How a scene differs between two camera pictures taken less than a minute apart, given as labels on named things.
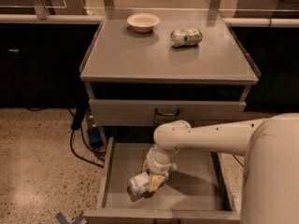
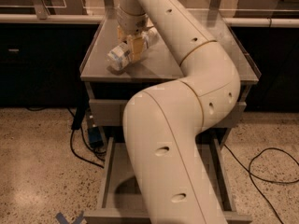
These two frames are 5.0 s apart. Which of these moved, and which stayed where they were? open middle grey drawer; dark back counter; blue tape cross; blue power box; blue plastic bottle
Moved: blue plastic bottle
Stayed: dark back counter; blue tape cross; blue power box; open middle grey drawer
